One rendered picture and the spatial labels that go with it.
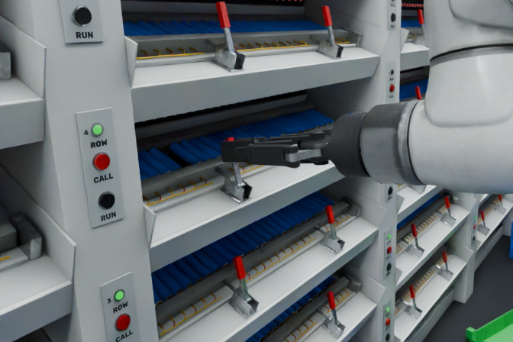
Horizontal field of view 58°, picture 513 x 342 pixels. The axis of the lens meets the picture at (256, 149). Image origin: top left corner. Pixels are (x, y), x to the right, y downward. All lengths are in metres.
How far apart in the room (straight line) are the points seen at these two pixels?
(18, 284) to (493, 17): 0.51
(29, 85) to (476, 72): 0.41
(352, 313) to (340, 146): 0.65
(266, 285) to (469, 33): 0.54
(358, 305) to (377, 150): 0.69
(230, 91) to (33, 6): 0.28
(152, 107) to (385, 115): 0.26
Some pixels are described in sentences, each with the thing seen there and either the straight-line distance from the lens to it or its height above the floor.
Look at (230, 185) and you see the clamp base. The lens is 0.68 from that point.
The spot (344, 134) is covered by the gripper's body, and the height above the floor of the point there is 0.86.
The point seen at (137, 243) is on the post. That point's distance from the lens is 0.56.
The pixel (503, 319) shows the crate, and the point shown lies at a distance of 1.79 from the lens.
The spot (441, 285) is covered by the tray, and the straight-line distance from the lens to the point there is 1.66.
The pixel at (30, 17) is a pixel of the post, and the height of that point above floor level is 0.99.
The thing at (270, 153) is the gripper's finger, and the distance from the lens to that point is 0.56.
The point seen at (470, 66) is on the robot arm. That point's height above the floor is 0.93.
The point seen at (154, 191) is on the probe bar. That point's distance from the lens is 0.65.
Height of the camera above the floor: 0.96
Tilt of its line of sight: 13 degrees down
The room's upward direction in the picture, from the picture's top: 3 degrees counter-clockwise
